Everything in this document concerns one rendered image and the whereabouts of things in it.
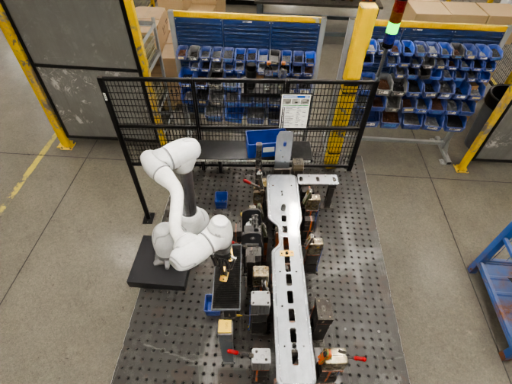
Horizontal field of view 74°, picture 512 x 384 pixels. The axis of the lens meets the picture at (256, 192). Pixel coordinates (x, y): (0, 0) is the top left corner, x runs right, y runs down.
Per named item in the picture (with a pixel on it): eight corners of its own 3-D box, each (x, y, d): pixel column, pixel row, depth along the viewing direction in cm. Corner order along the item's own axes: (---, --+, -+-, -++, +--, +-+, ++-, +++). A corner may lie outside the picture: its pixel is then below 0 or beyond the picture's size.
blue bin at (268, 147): (288, 155, 257) (289, 142, 248) (248, 158, 254) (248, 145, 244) (283, 141, 268) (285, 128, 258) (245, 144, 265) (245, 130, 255)
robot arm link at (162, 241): (149, 247, 225) (143, 226, 209) (174, 232, 234) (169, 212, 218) (163, 263, 217) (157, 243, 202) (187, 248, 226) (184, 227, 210)
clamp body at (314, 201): (315, 232, 250) (324, 202, 225) (299, 232, 250) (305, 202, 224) (314, 222, 256) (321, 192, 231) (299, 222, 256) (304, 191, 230)
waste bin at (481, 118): (510, 160, 413) (549, 109, 359) (467, 158, 414) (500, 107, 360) (493, 134, 447) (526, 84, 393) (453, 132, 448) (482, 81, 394)
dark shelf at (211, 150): (312, 162, 257) (313, 159, 254) (192, 161, 255) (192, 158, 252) (309, 143, 271) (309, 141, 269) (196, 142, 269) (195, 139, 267)
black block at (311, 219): (312, 248, 242) (318, 222, 220) (297, 248, 241) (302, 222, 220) (311, 238, 247) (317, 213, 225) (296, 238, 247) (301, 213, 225)
